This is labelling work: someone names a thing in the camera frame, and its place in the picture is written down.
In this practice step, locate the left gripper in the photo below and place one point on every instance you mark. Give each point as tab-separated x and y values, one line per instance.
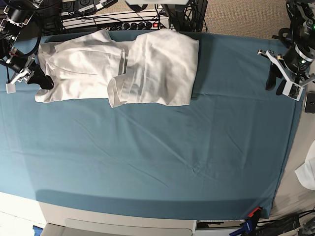
291	68

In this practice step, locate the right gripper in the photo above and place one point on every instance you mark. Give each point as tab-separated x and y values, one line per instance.
25	70

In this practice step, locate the white T-shirt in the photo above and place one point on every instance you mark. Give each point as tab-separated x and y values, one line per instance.
157	67

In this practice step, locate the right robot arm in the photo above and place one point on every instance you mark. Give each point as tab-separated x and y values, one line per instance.
17	15

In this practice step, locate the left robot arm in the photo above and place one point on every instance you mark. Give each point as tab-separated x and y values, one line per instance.
302	25

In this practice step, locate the silver phone at edge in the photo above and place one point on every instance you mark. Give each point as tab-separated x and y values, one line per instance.
309	106

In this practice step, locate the teal table cover cloth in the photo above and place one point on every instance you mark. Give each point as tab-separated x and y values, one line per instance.
218	158

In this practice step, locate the white cloth at right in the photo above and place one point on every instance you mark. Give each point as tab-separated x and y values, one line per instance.
306	172

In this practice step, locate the orange blue clamp bottom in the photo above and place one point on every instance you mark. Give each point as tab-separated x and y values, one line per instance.
250	223

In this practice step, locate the beige drawer cabinet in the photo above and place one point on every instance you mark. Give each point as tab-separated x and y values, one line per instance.
114	224

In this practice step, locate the white overhead mount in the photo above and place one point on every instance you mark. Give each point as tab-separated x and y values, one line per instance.
142	2

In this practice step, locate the power strip with red switch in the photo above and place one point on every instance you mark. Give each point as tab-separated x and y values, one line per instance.
150	25

